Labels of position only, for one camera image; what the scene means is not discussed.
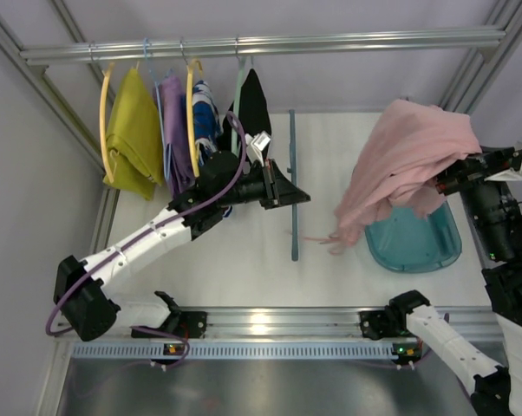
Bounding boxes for blue-grey plastic hanger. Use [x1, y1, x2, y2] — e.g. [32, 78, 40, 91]
[287, 109, 299, 262]

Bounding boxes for pink trousers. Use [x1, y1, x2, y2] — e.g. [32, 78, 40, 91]
[314, 99, 482, 255]

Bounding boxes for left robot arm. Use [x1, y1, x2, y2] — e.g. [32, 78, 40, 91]
[54, 151, 310, 341]

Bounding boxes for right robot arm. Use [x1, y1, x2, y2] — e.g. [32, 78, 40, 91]
[385, 147, 522, 415]

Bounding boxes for black trousers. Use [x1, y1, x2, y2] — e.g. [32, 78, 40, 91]
[218, 68, 272, 151]

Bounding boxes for blue white patterned trousers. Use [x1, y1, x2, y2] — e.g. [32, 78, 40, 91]
[192, 80, 222, 166]

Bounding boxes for purple trousers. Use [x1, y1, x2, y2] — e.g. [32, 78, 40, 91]
[160, 75, 195, 197]

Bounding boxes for olive yellow trousers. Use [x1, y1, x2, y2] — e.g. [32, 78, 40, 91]
[106, 68, 165, 201]

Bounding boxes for pale yellow hanger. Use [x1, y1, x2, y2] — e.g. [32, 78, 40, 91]
[99, 62, 115, 187]

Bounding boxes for teal plastic basin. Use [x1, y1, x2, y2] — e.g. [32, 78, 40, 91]
[364, 202, 462, 274]

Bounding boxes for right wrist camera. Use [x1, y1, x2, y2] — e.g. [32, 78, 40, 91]
[484, 138, 522, 183]

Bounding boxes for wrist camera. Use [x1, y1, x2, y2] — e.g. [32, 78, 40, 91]
[245, 131, 271, 166]
[484, 138, 522, 183]

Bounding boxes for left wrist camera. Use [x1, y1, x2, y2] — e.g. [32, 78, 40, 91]
[245, 131, 271, 166]

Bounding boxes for light blue wire hanger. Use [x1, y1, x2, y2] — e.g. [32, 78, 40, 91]
[142, 37, 171, 185]

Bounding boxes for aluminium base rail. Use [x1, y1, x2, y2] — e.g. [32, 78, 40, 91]
[55, 305, 500, 343]

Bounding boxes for slotted cable duct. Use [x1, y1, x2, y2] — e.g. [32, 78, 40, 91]
[72, 341, 421, 360]

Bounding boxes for aluminium hanging rail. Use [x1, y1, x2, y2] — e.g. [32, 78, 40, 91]
[20, 26, 506, 66]

